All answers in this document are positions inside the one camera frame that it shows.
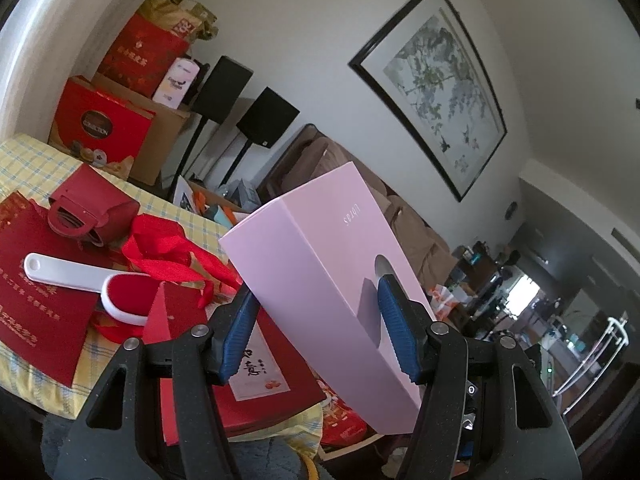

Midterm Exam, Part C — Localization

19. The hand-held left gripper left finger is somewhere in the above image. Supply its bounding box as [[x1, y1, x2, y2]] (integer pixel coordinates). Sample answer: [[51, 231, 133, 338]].
[[52, 284, 261, 480]]

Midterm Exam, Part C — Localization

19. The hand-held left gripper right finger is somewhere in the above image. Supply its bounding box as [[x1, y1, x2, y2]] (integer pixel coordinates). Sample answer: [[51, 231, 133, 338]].
[[377, 274, 583, 480]]

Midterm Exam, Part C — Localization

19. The red paper carton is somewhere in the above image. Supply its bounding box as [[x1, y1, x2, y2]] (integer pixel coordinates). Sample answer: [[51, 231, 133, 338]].
[[144, 282, 210, 346]]

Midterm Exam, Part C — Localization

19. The pink box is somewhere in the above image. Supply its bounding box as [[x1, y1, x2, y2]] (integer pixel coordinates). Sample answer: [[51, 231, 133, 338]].
[[218, 161, 437, 435]]

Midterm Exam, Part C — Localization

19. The dark red leather pouch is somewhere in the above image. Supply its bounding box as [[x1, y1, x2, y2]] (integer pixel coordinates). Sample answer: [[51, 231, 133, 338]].
[[47, 165, 141, 248]]

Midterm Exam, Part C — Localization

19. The flat red gift box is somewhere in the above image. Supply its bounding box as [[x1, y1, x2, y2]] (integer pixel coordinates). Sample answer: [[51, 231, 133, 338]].
[[160, 305, 327, 446]]

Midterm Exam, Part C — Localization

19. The brown sofa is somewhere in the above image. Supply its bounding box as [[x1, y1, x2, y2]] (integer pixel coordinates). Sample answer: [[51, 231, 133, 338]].
[[257, 124, 466, 311]]

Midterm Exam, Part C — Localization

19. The white red lint brush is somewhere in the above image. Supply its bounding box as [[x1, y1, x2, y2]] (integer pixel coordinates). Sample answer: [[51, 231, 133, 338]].
[[24, 252, 153, 329]]

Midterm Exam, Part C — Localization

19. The red ribbon bundle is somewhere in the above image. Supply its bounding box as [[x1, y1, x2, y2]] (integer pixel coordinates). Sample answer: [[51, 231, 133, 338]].
[[122, 214, 243, 311]]

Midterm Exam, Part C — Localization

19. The cardboard box with orange parts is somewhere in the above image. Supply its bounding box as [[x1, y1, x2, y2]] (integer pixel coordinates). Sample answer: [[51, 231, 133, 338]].
[[172, 175, 261, 228]]

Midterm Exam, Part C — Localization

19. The black speaker stand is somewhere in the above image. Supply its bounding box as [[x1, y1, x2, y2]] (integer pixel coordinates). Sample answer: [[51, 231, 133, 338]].
[[167, 117, 206, 201], [220, 140, 251, 193]]

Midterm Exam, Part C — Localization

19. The large beige sofa cushion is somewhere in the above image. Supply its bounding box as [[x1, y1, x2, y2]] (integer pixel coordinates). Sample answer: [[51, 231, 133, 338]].
[[285, 137, 346, 201]]

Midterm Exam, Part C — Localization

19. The large closed cardboard box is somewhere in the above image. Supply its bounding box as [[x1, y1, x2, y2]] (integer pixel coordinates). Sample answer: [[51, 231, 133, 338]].
[[92, 72, 193, 188]]

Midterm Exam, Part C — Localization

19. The white metal rack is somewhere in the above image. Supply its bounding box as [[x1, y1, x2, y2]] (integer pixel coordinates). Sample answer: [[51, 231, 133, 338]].
[[552, 312, 632, 413]]

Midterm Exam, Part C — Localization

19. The black speaker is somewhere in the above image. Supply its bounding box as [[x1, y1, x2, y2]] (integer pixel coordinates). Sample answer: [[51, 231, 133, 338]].
[[192, 55, 253, 123], [236, 87, 301, 149]]

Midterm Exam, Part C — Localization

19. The black framed ink painting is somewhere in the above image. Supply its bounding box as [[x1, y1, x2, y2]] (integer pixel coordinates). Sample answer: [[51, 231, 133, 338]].
[[348, 0, 508, 203]]

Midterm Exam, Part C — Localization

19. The red cookie gift box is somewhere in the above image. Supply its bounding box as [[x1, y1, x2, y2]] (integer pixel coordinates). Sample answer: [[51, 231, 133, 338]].
[[48, 76, 156, 181]]

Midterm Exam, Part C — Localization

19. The pink white tissue pack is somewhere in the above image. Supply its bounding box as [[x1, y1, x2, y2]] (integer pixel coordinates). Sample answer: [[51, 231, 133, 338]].
[[152, 57, 201, 108]]

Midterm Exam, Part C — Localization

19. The yellow checked tablecloth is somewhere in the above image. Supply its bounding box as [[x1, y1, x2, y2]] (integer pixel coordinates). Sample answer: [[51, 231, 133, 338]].
[[0, 133, 326, 461]]

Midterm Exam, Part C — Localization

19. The red tea gift bag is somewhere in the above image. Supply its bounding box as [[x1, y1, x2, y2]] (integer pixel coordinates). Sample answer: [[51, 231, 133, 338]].
[[97, 14, 191, 98]]

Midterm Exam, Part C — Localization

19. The gold gift bag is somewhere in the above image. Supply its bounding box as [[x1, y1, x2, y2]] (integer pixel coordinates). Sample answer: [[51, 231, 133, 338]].
[[139, 0, 218, 41]]

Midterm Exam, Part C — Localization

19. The white sheer curtain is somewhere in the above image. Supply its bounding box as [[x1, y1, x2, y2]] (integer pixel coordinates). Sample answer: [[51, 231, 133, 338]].
[[0, 0, 151, 136]]

